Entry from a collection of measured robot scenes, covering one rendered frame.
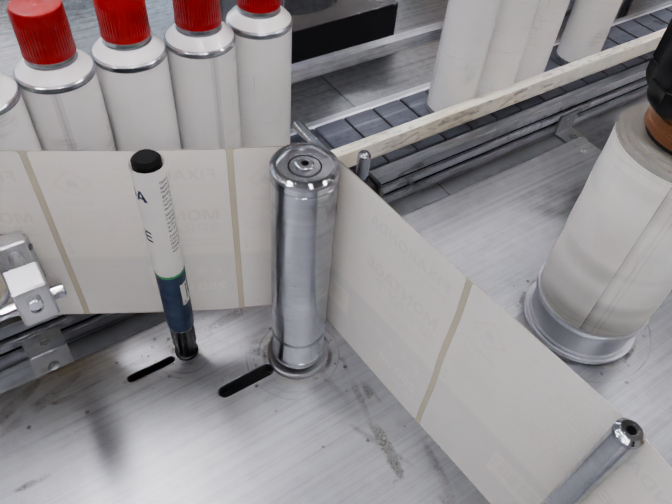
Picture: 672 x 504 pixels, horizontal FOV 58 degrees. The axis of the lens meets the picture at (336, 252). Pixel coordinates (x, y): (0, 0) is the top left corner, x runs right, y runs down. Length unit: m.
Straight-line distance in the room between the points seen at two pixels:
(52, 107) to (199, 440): 0.24
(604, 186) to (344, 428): 0.23
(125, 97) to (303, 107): 0.35
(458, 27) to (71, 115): 0.37
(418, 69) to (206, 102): 0.45
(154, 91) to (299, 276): 0.19
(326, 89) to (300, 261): 0.48
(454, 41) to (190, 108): 0.29
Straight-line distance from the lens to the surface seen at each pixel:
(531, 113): 0.75
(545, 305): 0.49
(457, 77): 0.67
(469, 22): 0.64
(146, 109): 0.47
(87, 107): 0.46
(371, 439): 0.44
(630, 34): 0.98
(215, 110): 0.49
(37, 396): 0.48
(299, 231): 0.33
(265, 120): 0.53
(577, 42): 0.84
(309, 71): 0.60
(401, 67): 0.87
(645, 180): 0.39
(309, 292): 0.37
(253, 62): 0.50
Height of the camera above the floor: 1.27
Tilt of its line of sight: 48 degrees down
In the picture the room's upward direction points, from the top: 6 degrees clockwise
